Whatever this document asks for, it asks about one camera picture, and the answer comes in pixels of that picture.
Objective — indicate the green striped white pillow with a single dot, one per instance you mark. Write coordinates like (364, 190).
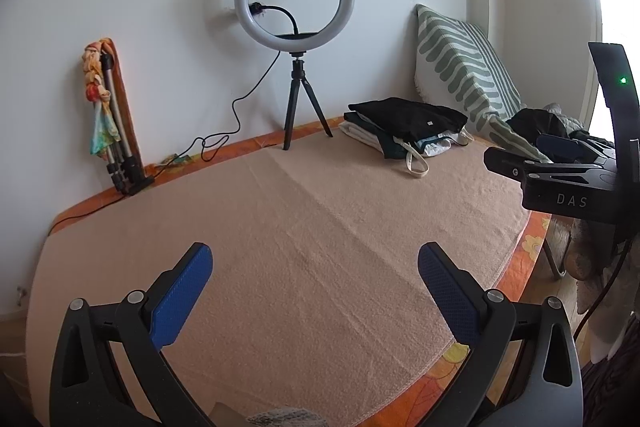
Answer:
(460, 57)

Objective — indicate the beige towel table cover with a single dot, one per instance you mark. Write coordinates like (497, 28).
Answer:
(300, 232)
(532, 242)

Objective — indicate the window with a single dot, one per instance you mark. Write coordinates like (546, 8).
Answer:
(607, 7)

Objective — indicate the person's zebra striped pants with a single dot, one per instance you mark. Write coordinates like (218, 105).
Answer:
(610, 392)

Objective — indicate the folded silver black tripod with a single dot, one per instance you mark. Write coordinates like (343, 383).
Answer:
(122, 157)

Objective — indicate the metal table leg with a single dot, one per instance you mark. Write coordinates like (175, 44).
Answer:
(554, 259)

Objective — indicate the orange narrow board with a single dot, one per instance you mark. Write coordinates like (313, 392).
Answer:
(125, 102)

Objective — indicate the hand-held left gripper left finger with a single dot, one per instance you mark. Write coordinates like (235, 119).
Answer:
(180, 297)

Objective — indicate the dark jacket heap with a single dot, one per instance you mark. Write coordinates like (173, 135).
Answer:
(540, 119)

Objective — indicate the white folded garment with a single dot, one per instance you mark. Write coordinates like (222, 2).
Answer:
(360, 134)

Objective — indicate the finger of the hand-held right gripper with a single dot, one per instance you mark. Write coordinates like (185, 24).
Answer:
(505, 162)
(560, 147)

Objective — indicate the black garment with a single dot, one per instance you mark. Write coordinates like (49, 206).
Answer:
(407, 117)

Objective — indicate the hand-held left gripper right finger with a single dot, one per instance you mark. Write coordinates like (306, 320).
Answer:
(447, 297)

